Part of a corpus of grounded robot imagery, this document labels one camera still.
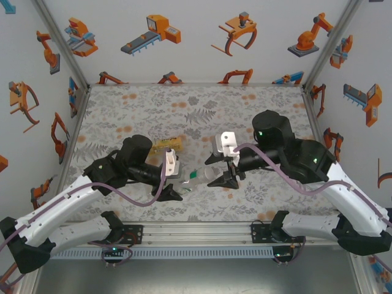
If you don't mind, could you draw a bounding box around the tall clear plastic bottle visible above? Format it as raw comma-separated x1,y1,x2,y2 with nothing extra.
179,166,216,193

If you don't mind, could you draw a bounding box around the yellow label plastic bottle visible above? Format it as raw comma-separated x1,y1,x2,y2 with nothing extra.
151,137,184,155

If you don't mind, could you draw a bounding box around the wide aluminium extrusion beam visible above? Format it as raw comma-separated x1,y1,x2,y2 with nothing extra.
55,220,364,247

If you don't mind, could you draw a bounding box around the leaf pattern table cloth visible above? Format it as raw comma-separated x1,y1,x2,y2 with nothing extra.
66,85,337,222

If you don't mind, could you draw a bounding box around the grey metal panel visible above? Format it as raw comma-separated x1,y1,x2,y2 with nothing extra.
30,258,359,294

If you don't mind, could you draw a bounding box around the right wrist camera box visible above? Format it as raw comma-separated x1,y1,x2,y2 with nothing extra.
211,131,241,168

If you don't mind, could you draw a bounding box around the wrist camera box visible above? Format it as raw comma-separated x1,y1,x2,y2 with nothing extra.
211,131,241,168
164,148,187,182

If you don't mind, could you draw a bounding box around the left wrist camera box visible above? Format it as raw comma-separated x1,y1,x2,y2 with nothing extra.
164,148,187,182

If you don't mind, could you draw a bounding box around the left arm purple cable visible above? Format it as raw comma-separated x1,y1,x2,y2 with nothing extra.
0,149,172,292

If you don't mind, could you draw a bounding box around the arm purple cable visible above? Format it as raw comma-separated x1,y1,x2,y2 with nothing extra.
232,143,392,270
0,149,172,292

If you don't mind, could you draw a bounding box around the aluminium table edge rail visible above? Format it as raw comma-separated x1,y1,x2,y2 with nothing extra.
301,88,337,163
88,81,304,88
56,85,92,184

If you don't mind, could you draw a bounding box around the slotted grey cable duct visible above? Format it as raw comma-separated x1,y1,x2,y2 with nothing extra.
50,247,274,260

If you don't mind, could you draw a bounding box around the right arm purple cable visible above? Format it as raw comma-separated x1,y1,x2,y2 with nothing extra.
232,143,392,270

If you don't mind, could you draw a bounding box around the aluminium frame post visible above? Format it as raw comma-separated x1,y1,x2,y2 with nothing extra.
30,0,92,92
301,0,364,92

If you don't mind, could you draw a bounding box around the aluminium frame leg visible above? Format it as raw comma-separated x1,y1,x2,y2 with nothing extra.
349,252,377,294
18,269,42,294

